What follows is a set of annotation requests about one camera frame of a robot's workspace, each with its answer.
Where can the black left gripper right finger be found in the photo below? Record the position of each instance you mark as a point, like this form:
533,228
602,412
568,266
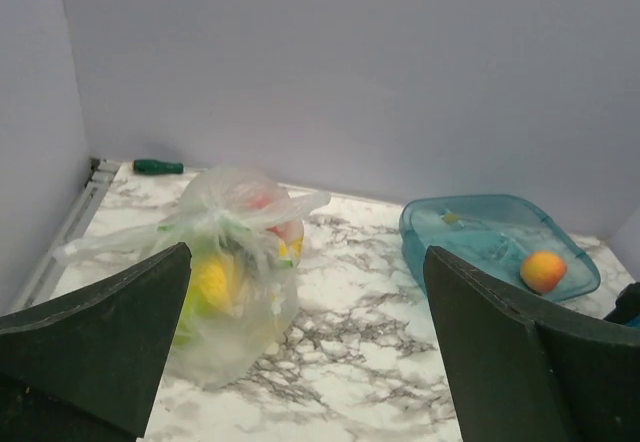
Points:
521,368

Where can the small yellow tray sticker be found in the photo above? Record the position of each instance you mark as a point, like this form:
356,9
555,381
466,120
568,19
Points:
450,218

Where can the orange fake peach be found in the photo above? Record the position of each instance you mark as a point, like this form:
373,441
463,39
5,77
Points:
542,271

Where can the clear plastic bag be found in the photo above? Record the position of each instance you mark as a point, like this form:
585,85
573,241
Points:
245,233

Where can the yellow fake fruit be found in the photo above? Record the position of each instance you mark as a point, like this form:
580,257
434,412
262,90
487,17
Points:
212,285

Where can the green handled screwdriver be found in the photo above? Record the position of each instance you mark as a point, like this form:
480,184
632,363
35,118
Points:
153,167

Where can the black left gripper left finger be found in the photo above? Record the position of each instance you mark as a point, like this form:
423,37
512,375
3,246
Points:
88,364

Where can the aluminium side rail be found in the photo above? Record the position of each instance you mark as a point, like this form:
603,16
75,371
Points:
48,271

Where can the black tool box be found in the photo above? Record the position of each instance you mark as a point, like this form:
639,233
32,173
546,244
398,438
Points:
626,311

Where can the teal plastic tray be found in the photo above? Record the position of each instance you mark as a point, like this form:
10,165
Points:
495,233

